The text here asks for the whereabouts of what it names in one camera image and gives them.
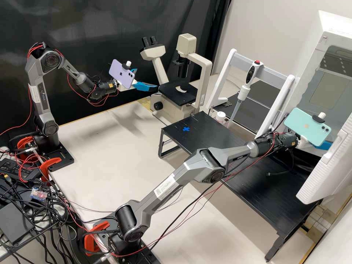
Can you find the white incubator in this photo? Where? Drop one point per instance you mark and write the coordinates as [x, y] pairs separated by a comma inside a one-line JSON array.
[[330, 38]]

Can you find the wrist camera phone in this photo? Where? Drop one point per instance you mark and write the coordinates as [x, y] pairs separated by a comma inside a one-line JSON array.
[[305, 126], [121, 73]]

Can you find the black platform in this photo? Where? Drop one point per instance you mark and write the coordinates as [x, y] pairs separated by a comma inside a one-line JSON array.
[[275, 198], [265, 88], [258, 115], [209, 132]]

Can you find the black power adapter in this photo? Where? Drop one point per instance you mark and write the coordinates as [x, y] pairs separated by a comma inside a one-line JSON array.
[[19, 169]]

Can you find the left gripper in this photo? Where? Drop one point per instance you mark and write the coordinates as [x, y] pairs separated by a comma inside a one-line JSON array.
[[120, 85]]

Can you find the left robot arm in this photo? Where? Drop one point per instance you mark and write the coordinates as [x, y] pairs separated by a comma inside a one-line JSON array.
[[38, 96]]

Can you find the white-capped bottle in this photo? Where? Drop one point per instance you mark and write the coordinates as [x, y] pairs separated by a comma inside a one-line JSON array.
[[220, 115]]

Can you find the white pipette stand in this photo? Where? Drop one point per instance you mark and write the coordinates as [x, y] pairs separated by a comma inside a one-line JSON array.
[[280, 96]]

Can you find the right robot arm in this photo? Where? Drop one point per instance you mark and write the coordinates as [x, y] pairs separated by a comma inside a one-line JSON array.
[[203, 165]]

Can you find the pipette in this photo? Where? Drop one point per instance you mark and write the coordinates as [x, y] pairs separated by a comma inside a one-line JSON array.
[[251, 73]]

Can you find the cream microscope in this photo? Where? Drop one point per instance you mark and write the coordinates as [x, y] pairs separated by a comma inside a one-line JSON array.
[[167, 107]]

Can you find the left wrist camera phone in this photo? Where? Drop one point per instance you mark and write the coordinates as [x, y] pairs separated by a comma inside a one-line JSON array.
[[121, 73]]

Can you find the small circuit board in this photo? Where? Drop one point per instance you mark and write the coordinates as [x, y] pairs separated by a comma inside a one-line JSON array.
[[38, 194]]

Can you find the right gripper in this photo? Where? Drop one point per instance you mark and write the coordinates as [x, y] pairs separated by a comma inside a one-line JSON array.
[[304, 141]]

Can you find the black box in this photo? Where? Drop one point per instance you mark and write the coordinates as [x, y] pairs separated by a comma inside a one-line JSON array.
[[13, 222]]

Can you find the right wrist camera phone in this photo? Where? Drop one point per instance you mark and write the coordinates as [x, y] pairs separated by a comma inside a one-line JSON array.
[[305, 126]]

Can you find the orange clamp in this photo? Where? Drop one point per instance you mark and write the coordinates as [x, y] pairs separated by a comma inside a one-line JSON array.
[[23, 144], [89, 242], [51, 162]]

